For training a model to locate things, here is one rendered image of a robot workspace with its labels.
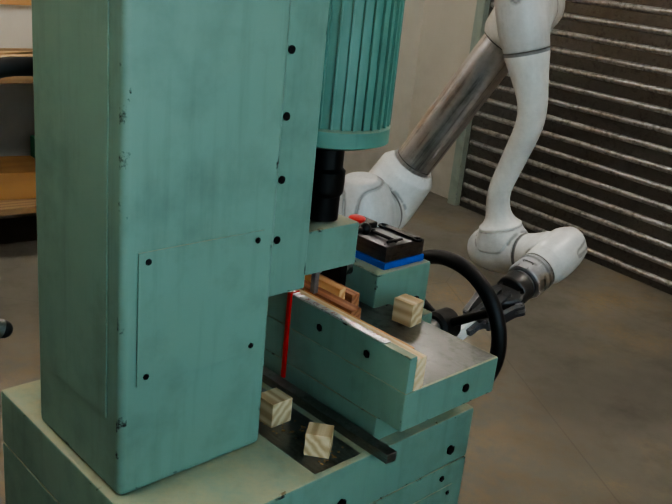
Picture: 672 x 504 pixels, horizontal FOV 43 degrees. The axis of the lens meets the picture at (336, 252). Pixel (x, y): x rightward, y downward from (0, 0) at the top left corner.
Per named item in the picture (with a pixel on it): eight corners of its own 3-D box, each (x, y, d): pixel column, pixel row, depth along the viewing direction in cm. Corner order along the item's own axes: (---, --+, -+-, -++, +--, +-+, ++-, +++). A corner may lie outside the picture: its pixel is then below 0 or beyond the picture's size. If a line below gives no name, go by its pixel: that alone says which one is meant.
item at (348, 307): (358, 334, 132) (361, 308, 131) (348, 338, 131) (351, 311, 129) (267, 285, 147) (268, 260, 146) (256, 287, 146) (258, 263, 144)
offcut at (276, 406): (290, 420, 126) (293, 397, 124) (271, 428, 123) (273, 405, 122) (274, 409, 128) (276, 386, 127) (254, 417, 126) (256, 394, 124)
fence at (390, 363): (413, 392, 117) (418, 356, 115) (405, 395, 116) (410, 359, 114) (172, 254, 157) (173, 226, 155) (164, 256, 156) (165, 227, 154)
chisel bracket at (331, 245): (354, 273, 133) (360, 221, 130) (285, 290, 124) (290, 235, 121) (323, 258, 138) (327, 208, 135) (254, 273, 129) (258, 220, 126)
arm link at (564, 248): (561, 294, 191) (515, 286, 201) (600, 261, 199) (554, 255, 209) (550, 252, 187) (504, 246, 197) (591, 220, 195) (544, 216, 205)
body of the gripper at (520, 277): (505, 263, 191) (479, 283, 186) (537, 276, 185) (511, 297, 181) (507, 290, 195) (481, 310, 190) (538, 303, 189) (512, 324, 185)
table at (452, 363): (529, 376, 138) (536, 342, 136) (401, 434, 118) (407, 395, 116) (289, 257, 178) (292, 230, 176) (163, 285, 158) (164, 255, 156)
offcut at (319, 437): (307, 442, 121) (309, 421, 119) (332, 446, 120) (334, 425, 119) (303, 455, 118) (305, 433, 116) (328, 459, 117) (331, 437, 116)
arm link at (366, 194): (314, 267, 206) (316, 180, 199) (341, 243, 222) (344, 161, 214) (378, 278, 201) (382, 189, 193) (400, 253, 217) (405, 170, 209)
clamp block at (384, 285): (426, 308, 152) (433, 261, 149) (373, 325, 143) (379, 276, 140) (368, 281, 162) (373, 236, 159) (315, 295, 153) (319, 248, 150)
